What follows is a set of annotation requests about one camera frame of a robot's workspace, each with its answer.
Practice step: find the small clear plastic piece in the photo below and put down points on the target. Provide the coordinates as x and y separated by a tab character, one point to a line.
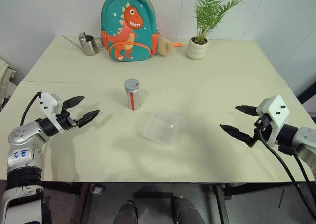
97	190

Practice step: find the gray object with red mark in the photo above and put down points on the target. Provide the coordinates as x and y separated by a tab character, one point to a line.
131	84

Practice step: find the clear plastic container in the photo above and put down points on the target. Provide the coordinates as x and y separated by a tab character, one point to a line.
161	127

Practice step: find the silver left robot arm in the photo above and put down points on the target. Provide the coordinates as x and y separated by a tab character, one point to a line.
23	137

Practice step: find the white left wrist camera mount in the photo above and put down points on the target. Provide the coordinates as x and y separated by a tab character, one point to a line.
49	101

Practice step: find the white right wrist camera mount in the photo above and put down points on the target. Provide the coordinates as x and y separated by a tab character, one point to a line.
276	108

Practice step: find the teal dinosaur backpack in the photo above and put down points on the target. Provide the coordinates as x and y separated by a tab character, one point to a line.
129	24

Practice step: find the beige crumpled cloth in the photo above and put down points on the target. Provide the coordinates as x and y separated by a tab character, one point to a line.
6	81

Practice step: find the black stand frame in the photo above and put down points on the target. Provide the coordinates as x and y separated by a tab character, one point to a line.
307	93

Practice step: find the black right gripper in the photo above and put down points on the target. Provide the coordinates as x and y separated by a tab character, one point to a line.
265	127

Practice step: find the steel watering can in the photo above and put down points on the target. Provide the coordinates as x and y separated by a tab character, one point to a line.
87	45

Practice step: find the dark rounded shape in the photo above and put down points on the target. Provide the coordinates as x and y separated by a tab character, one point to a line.
186	210
127	212

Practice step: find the small white pill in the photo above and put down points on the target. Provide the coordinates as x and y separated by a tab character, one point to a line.
170	126

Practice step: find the white ribbed plant pot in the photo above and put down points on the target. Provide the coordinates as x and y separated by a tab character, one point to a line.
197	48

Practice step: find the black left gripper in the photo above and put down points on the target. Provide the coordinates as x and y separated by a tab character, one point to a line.
65	121

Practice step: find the silver can red lid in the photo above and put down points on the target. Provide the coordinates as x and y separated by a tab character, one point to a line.
134	99

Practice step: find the small orange clip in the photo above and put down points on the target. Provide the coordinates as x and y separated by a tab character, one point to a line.
178	45

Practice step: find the green palm plant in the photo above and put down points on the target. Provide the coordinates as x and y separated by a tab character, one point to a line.
209	9

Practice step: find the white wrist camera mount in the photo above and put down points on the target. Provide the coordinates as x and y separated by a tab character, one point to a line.
276	108
49	101

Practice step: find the beige plush pendant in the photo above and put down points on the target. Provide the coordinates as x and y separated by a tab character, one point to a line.
165	46

